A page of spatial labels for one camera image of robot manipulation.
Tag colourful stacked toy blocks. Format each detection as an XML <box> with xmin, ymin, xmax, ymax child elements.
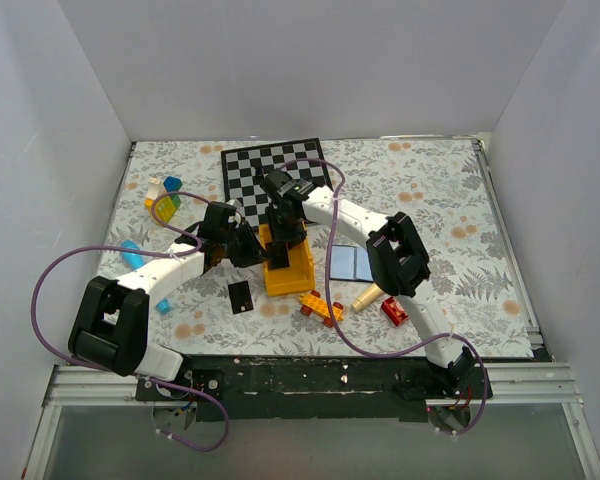
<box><xmin>144</xmin><ymin>176</ymin><xmax>182</xmax><ymax>223</ymax></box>

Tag black leather card holder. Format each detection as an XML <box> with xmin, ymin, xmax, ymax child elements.
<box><xmin>329</xmin><ymin>245</ymin><xmax>373</xmax><ymax>283</ymax></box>

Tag black card on table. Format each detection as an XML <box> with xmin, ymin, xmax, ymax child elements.
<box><xmin>228</xmin><ymin>280</ymin><xmax>254</xmax><ymax>315</ymax></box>

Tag cream toy microphone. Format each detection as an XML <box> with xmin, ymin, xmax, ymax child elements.
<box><xmin>351</xmin><ymin>284</ymin><xmax>384</xmax><ymax>312</ymax></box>

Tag orange toy car block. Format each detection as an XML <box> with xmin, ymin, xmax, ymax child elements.
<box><xmin>299</xmin><ymin>290</ymin><xmax>344</xmax><ymax>328</ymax></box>

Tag red owl toy block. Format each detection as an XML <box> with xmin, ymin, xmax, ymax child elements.
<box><xmin>381</xmin><ymin>297</ymin><xmax>409</xmax><ymax>327</ymax></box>

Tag black white chessboard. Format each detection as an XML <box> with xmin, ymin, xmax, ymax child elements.
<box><xmin>221</xmin><ymin>138</ymin><xmax>332</xmax><ymax>230</ymax></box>

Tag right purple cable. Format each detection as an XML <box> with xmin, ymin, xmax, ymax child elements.
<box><xmin>279</xmin><ymin>158</ymin><xmax>492</xmax><ymax>435</ymax></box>

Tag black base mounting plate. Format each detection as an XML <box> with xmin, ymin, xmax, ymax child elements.
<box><xmin>136</xmin><ymin>355</ymin><xmax>493</xmax><ymax>422</ymax></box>

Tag floral table mat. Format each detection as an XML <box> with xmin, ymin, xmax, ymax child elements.
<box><xmin>107</xmin><ymin>139</ymin><xmax>533</xmax><ymax>359</ymax></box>

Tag yellow plastic bin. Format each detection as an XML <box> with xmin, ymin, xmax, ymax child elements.
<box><xmin>258</xmin><ymin>224</ymin><xmax>315</xmax><ymax>297</ymax></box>

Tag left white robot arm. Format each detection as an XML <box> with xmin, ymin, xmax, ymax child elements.
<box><xmin>68</xmin><ymin>200</ymin><xmax>266</xmax><ymax>400</ymax></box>

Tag aluminium frame rail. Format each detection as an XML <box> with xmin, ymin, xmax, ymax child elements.
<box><xmin>21</xmin><ymin>366</ymin><xmax>153</xmax><ymax>479</ymax></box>

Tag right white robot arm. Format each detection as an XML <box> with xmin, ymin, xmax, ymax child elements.
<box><xmin>261</xmin><ymin>169</ymin><xmax>477</xmax><ymax>398</ymax></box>

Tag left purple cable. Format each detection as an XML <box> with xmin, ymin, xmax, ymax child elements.
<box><xmin>29</xmin><ymin>192</ymin><xmax>244</xmax><ymax>454</ymax></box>

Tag purple cable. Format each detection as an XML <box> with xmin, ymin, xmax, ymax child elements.
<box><xmin>279</xmin><ymin>158</ymin><xmax>492</xmax><ymax>435</ymax></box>
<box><xmin>29</xmin><ymin>192</ymin><xmax>244</xmax><ymax>454</ymax></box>

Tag blue toy microphone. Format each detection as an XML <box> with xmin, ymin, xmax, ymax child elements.
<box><xmin>120</xmin><ymin>239</ymin><xmax>171</xmax><ymax>315</ymax></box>

